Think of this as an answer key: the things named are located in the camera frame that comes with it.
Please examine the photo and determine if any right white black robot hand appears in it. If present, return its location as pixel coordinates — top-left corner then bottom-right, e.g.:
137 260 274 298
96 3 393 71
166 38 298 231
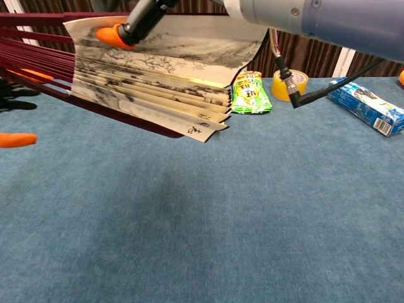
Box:
95 0 181 51

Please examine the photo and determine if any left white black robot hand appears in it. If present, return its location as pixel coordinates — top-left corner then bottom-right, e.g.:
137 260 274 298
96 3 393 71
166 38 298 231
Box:
0 68 53 149

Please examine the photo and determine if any red ribbed paper folding fan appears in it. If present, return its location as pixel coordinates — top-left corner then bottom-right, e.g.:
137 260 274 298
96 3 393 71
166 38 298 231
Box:
0 12 269 145

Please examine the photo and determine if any green orange snack packet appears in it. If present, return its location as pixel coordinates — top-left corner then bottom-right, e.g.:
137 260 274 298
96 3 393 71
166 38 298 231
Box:
231 71 273 115

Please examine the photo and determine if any yellow packing tape roll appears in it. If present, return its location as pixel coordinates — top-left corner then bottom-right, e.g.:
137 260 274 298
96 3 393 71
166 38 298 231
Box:
271 69 310 102

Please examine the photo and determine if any blue felt table mat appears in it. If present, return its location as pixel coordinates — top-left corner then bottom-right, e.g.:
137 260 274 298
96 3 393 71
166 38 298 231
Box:
0 75 404 303

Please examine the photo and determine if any blue cookie box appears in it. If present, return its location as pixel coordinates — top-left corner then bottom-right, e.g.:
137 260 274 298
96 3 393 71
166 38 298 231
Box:
326 77 404 138

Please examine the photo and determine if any white metal frame post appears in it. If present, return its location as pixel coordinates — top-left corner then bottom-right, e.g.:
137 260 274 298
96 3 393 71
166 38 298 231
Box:
6 0 39 47
333 47 358 78

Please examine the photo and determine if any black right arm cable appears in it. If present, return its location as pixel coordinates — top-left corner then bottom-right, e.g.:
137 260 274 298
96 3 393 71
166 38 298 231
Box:
268 28 384 110

